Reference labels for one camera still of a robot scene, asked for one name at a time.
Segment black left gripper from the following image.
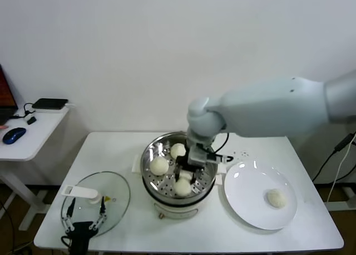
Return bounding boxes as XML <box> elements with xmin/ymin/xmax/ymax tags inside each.
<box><xmin>61</xmin><ymin>196</ymin><xmax>108</xmax><ymax>255</ymax></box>

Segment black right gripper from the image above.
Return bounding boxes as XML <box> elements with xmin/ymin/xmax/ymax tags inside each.
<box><xmin>174</xmin><ymin>154</ymin><xmax>204</xmax><ymax>186</ymax></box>

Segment round white steamed baozi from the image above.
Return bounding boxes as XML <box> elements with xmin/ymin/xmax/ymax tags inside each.
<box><xmin>266</xmin><ymin>188</ymin><xmax>288</xmax><ymax>208</ymax></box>
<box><xmin>174</xmin><ymin>178</ymin><xmax>192</xmax><ymax>197</ymax></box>
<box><xmin>150</xmin><ymin>157</ymin><xmax>170</xmax><ymax>176</ymax></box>
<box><xmin>170</xmin><ymin>143</ymin><xmax>186</xmax><ymax>160</ymax></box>

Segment stainless steel steamer basket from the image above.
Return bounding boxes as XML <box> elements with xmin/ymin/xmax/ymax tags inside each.
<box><xmin>140</xmin><ymin>132</ymin><xmax>218</xmax><ymax>202</ymax></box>

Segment round glass pot lid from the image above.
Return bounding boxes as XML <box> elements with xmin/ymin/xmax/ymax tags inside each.
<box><xmin>61</xmin><ymin>171</ymin><xmax>131</xmax><ymax>238</ymax></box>

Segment white electric cooker base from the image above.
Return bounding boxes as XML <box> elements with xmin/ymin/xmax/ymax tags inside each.
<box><xmin>131</xmin><ymin>154</ymin><xmax>228</xmax><ymax>220</ymax></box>

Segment white side desk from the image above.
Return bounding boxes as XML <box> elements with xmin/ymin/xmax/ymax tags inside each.
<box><xmin>0</xmin><ymin>106</ymin><xmax>70</xmax><ymax>231</ymax></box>

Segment large white plate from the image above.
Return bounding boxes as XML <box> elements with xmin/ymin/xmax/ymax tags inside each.
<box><xmin>224</xmin><ymin>160</ymin><xmax>298</xmax><ymax>230</ymax></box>

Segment blue computer mouse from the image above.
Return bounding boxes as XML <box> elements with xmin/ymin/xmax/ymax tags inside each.
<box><xmin>2</xmin><ymin>127</ymin><xmax>27</xmax><ymax>144</ymax></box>

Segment flat black device box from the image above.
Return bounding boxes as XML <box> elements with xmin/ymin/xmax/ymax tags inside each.
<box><xmin>32</xmin><ymin>98</ymin><xmax>69</xmax><ymax>110</ymax></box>

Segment black laptop with red screen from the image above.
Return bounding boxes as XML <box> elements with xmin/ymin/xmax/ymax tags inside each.
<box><xmin>0</xmin><ymin>63</ymin><xmax>19</xmax><ymax>127</ymax></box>

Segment white lid handle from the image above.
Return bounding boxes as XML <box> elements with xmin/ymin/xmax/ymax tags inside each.
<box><xmin>61</xmin><ymin>184</ymin><xmax>100</xmax><ymax>205</ymax></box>

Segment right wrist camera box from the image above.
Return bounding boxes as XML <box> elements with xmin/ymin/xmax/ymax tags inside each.
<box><xmin>187</xmin><ymin>143</ymin><xmax>235</xmax><ymax>166</ymax></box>

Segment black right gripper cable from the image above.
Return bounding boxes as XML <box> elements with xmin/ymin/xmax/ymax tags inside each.
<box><xmin>210</xmin><ymin>132</ymin><xmax>230</xmax><ymax>156</ymax></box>

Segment black floor cable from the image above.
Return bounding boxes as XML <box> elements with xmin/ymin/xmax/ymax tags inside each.
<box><xmin>0</xmin><ymin>201</ymin><xmax>15</xmax><ymax>255</ymax></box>

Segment thin black usb cable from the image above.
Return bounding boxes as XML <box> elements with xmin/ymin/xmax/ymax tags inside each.
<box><xmin>11</xmin><ymin>102</ymin><xmax>36</xmax><ymax>119</ymax></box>

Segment white wall cable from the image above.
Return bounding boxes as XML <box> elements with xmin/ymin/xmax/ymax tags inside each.
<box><xmin>327</xmin><ymin>135</ymin><xmax>356</xmax><ymax>203</ymax></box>

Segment white table foot frame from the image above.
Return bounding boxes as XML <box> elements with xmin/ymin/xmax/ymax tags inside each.
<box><xmin>327</xmin><ymin>187</ymin><xmax>356</xmax><ymax>211</ymax></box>

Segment black wall power cable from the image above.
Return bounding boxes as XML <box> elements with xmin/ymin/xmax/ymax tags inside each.
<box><xmin>311</xmin><ymin>132</ymin><xmax>356</xmax><ymax>181</ymax></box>

